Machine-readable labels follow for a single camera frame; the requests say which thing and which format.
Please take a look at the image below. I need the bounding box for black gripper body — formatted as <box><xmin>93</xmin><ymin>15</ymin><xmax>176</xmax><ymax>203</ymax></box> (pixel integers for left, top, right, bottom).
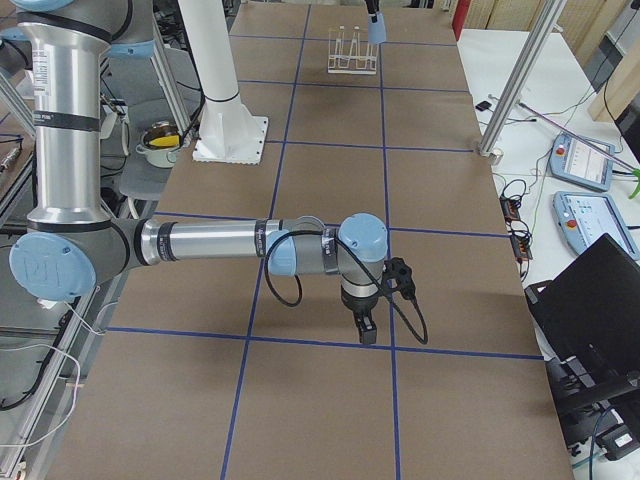
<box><xmin>341</xmin><ymin>284</ymin><xmax>380</xmax><ymax>314</ymax></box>

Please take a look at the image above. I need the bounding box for light blue plastic cup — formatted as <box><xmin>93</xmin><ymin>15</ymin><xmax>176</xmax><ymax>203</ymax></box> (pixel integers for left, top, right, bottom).
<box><xmin>368</xmin><ymin>12</ymin><xmax>387</xmax><ymax>45</ymax></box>

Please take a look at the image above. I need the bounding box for small black device on table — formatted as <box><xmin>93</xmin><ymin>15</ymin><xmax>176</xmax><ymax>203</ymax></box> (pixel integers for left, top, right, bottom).
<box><xmin>475</xmin><ymin>101</ymin><xmax>492</xmax><ymax>111</ymax></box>

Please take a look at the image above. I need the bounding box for black laptop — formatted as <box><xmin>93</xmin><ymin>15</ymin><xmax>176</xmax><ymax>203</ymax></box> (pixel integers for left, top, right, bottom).
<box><xmin>524</xmin><ymin>232</ymin><xmax>640</xmax><ymax>376</ymax></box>

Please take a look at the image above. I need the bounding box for blue teach pendant near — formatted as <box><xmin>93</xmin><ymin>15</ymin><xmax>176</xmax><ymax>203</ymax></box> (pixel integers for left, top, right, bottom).
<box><xmin>553</xmin><ymin>191</ymin><xmax>639</xmax><ymax>260</ymax></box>

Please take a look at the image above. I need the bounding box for blue teach pendant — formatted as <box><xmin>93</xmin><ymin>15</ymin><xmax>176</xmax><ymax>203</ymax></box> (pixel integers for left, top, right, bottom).
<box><xmin>553</xmin><ymin>191</ymin><xmax>639</xmax><ymax>260</ymax></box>
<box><xmin>549</xmin><ymin>133</ymin><xmax>613</xmax><ymax>192</ymax></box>

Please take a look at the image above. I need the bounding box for blue teach pendant far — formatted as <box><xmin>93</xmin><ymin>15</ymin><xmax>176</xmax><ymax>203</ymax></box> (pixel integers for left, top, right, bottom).
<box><xmin>549</xmin><ymin>133</ymin><xmax>613</xmax><ymax>192</ymax></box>

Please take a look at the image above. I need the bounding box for metal grabber stick green tip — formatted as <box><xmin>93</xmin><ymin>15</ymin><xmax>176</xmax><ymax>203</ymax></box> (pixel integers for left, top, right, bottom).
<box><xmin>516</xmin><ymin>101</ymin><xmax>639</xmax><ymax>178</ymax></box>

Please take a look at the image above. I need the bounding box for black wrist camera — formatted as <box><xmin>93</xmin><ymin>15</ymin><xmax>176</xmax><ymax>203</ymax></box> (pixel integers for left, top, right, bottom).
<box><xmin>382</xmin><ymin>257</ymin><xmax>416</xmax><ymax>301</ymax></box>

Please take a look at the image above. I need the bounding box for white wire cup holder rack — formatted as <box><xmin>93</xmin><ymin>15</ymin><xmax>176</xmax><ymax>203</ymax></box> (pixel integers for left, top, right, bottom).
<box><xmin>327</xmin><ymin>25</ymin><xmax>379</xmax><ymax>76</ymax></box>

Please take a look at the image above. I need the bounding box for aluminium frame post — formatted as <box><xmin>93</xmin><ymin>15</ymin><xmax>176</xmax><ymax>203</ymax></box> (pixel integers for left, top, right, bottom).
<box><xmin>477</xmin><ymin>0</ymin><xmax>567</xmax><ymax>165</ymax></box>

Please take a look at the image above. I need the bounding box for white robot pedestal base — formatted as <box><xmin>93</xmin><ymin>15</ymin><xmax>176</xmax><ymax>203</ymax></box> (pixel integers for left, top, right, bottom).
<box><xmin>179</xmin><ymin>0</ymin><xmax>268</xmax><ymax>165</ymax></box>

